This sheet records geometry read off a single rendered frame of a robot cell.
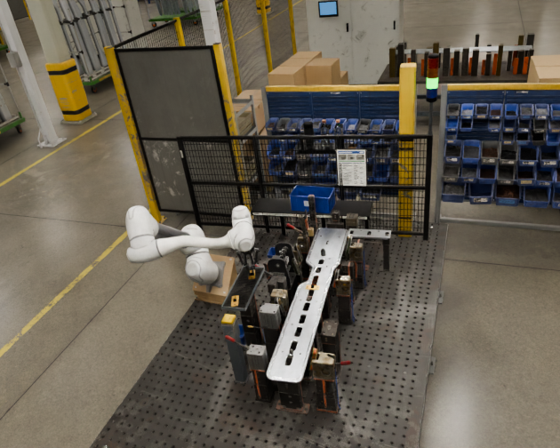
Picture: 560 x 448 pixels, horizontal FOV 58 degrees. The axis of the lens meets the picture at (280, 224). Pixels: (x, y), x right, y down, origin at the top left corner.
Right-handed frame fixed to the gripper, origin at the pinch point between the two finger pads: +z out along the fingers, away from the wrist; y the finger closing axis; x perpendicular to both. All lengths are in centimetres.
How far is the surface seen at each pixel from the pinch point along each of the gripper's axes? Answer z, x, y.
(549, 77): -15, 217, 281
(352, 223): 18, 64, 70
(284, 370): 20, -60, 14
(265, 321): 16.0, -27.5, 5.6
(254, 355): 15, -53, 0
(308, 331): 20.2, -34.8, 28.0
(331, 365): 15, -65, 37
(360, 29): 15, 671, 191
